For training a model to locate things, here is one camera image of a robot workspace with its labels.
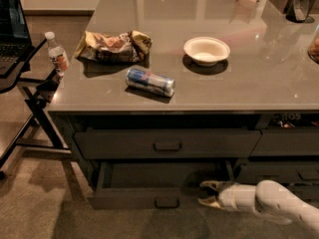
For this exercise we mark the snack bag in drawer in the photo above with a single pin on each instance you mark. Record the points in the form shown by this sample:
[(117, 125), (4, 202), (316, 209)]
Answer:
[(294, 120)]

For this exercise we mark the black laptop stand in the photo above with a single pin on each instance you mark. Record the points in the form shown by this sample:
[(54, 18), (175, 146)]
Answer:
[(37, 94)]

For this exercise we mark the crumpled chip bag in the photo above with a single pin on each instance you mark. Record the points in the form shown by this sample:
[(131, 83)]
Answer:
[(128, 47)]

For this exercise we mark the glass jar with snacks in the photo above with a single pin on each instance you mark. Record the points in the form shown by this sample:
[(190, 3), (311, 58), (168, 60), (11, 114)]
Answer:
[(313, 50)]

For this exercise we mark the dark cabinet frame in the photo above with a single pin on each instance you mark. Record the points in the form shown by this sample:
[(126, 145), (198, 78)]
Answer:
[(70, 123)]

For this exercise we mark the dark metal container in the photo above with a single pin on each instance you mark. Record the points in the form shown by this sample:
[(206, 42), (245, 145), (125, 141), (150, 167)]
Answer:
[(299, 2)]

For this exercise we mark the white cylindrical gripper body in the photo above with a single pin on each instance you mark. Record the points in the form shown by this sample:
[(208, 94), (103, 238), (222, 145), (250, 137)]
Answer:
[(228, 195)]

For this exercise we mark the blue silver energy drink can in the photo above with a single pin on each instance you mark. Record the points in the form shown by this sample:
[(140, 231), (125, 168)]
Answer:
[(150, 82)]

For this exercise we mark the black laptop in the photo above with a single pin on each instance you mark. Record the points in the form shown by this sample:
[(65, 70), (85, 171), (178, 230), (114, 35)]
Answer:
[(15, 40)]

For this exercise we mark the white paper bowl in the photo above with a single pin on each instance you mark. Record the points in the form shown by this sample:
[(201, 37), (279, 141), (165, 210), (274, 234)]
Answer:
[(206, 51)]

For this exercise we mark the clear plastic water bottle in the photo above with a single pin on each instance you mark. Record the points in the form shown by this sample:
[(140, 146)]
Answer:
[(57, 54)]

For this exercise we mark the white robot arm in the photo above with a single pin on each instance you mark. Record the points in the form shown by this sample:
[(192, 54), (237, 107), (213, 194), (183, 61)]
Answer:
[(267, 199)]

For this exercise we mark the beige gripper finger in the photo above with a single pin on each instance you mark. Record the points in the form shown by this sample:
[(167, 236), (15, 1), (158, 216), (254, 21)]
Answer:
[(214, 185), (209, 202)]

